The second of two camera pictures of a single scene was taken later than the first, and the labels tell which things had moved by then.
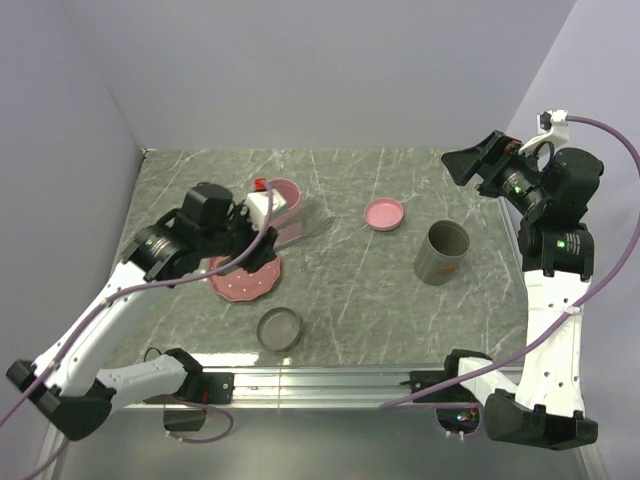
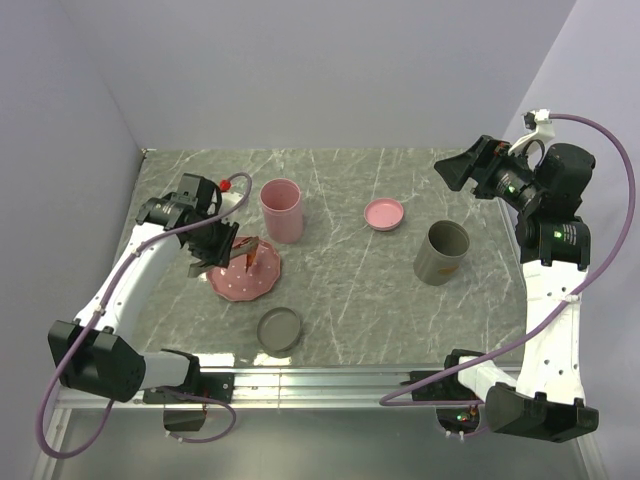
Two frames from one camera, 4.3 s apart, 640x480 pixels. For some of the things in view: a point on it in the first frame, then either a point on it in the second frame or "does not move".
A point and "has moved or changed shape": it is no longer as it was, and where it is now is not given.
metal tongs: x=325 y=225 has moved or changed shape
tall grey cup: x=438 y=262 does not move
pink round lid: x=384 y=214 does not move
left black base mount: x=198 y=387 does not move
